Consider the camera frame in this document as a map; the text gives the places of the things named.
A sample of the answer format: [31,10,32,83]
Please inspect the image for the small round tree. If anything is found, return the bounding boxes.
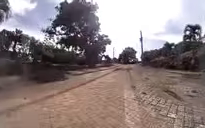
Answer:
[118,46,139,65]

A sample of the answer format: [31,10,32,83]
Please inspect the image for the red brick paved road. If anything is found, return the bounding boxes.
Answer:
[0,63,205,128]

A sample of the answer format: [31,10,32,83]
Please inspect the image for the large dark broad tree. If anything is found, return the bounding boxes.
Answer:
[43,0,113,68]

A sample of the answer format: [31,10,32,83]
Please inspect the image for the utility pole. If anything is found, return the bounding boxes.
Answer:
[139,30,145,58]

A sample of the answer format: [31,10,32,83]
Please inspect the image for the dark low bush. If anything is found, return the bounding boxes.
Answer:
[21,61,68,84]

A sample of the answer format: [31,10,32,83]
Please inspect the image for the roadside bushes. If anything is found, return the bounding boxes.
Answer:
[141,41,205,72]

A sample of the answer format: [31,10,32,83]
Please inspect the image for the grey kerbed sidewalk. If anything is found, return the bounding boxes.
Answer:
[0,64,121,114]

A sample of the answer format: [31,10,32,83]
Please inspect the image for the cracked grey pavement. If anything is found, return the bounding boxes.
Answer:
[163,68,205,85]

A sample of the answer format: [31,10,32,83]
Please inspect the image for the row of trees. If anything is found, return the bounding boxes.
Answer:
[0,28,54,63]

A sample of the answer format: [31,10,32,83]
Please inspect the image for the small palm tree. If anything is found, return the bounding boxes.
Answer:
[182,23,203,51]

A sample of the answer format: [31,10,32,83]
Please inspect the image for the grass verge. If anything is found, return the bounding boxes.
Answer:
[0,58,24,78]

